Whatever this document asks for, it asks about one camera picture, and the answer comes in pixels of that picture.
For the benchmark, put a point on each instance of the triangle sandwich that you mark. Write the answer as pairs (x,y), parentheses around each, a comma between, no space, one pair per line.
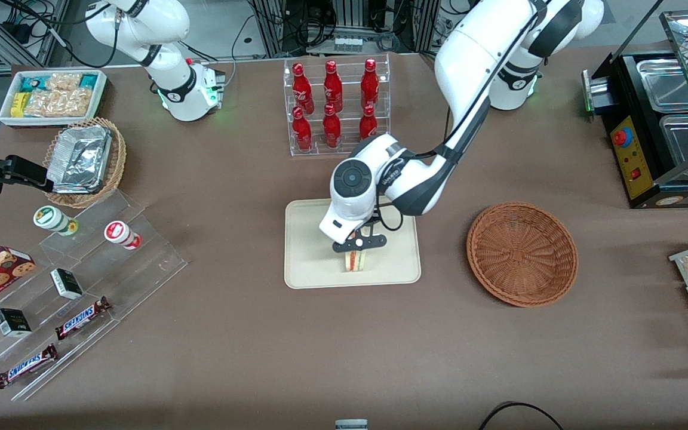
(354,261)

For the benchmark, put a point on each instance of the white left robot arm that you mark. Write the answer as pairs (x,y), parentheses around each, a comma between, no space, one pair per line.
(475,48)

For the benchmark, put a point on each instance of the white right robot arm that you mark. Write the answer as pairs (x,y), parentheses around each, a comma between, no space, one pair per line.
(171,77)

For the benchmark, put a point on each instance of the beige plastic serving tray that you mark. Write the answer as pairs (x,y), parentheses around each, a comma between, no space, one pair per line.
(308,263)

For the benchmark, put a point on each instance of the white snack tray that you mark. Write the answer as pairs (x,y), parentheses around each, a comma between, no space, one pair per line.
(6,119)

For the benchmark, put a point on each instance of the small brown wicker basket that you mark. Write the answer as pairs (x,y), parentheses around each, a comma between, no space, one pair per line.
(116,161)

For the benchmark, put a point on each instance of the large brown wicker basket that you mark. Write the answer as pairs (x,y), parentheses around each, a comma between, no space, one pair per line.
(523,254)

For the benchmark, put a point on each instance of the stack of foil containers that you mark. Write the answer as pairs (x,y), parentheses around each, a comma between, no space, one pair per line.
(78,158)

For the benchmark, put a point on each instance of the white cup with green label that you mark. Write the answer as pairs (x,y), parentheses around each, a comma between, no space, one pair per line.
(51,218)

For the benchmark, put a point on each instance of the yellow snack pack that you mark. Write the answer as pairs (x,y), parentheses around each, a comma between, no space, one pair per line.
(18,104)

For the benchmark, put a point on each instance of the clear pack of biscuits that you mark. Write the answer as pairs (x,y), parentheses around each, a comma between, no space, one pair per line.
(57,103)
(63,80)

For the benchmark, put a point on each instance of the teal snack pack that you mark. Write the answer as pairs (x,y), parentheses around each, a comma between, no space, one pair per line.
(88,80)
(33,82)

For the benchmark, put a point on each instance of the clear acrylic bottle rack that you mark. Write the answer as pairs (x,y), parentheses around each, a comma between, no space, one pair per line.
(350,146)

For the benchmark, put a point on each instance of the white cup with red label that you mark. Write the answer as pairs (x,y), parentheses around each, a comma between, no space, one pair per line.
(120,233)

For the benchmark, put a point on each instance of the small black carton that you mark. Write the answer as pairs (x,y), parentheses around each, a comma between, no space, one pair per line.
(66,283)
(12,322)

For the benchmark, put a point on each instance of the red cola bottle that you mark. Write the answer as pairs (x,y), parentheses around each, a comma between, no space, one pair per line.
(369,83)
(331,128)
(333,86)
(302,89)
(302,131)
(368,125)

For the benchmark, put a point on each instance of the clear acrylic step display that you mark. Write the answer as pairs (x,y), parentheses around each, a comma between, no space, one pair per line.
(141,263)

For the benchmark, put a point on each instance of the Snickers chocolate bar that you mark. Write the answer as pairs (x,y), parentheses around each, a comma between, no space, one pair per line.
(26,365)
(83,318)

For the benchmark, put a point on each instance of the small grey device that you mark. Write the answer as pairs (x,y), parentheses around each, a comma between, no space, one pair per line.
(351,425)

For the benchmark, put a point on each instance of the white power strip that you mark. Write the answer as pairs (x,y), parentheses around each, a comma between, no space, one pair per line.
(348,43)

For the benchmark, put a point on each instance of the aluminium equipment rack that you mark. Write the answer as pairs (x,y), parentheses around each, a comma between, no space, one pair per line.
(350,15)

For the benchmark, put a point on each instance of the black food warmer yellow panel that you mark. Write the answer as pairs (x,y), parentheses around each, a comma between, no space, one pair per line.
(627,161)

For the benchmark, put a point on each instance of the steel side box of warmer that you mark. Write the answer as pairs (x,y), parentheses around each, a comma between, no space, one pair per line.
(596,92)

